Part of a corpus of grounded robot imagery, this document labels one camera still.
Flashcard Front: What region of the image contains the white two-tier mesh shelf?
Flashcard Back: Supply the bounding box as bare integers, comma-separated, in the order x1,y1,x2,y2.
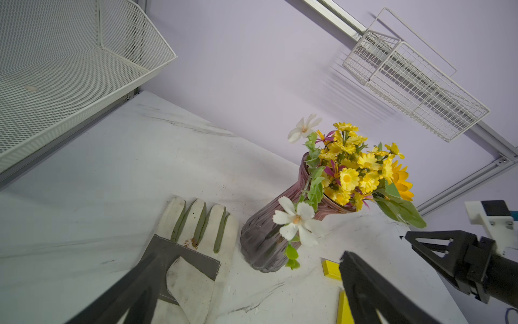
1,1,176,170

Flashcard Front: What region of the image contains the yellow artificial flower bouquet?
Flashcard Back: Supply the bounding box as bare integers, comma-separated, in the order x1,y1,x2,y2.
272,114,426,270

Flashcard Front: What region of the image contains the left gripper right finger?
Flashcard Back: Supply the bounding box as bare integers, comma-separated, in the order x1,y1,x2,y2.
339,251,438,323

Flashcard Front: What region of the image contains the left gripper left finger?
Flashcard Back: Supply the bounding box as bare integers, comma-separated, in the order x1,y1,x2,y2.
68,253,164,323

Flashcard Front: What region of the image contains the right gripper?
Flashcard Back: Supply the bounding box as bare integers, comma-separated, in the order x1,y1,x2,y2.
404,230,517,308

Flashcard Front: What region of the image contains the white wire wall basket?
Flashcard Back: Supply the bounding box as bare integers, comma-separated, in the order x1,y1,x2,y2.
343,26,490,143

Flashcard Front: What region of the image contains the white grey work glove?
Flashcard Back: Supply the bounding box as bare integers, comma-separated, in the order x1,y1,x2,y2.
143,197,239,323

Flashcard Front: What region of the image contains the purple ribbed glass vase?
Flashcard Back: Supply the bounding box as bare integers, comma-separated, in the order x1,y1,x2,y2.
240,153,356,274

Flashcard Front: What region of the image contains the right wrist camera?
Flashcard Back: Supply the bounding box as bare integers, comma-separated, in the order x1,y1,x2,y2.
465,200,517,256

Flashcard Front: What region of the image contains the yellow building block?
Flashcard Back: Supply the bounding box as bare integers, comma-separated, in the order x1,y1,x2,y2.
322,259,342,281
336,290,355,324

